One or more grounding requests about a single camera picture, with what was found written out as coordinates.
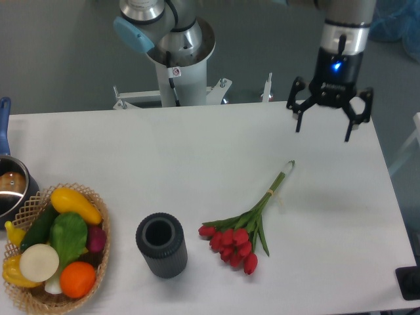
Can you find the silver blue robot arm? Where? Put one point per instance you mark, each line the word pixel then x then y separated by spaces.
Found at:
pixel 170 29

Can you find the dark grey ribbed vase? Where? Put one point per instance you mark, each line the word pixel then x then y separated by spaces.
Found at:
pixel 160 239

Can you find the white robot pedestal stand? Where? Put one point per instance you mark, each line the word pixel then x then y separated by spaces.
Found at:
pixel 178 86

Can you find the purple red onion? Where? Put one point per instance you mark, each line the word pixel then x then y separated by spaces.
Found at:
pixel 96 239

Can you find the yellow squash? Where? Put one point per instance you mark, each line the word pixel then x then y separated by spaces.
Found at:
pixel 66 200

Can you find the orange fruit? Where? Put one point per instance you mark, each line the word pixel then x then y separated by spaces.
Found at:
pixel 77 279

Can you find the green lettuce leaf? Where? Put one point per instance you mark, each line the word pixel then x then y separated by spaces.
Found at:
pixel 68 236

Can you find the blue handled saucepan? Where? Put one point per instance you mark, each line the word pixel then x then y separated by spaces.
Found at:
pixel 17 185

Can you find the red tulip bouquet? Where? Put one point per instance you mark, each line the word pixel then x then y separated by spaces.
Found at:
pixel 235 238

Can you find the black device at table edge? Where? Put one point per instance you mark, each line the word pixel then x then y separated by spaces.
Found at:
pixel 408 281

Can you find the yellow bell pepper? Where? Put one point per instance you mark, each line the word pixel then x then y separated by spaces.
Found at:
pixel 12 274

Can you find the woven wicker basket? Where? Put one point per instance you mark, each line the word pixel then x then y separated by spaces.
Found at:
pixel 36 300

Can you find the green cucumber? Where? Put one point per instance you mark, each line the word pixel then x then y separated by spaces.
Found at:
pixel 39 230

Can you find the white round onion slice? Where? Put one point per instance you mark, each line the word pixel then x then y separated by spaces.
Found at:
pixel 39 262

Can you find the white frame at right edge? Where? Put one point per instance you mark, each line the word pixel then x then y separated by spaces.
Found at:
pixel 407 149

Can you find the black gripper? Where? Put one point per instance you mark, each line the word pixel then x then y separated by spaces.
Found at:
pixel 336 78

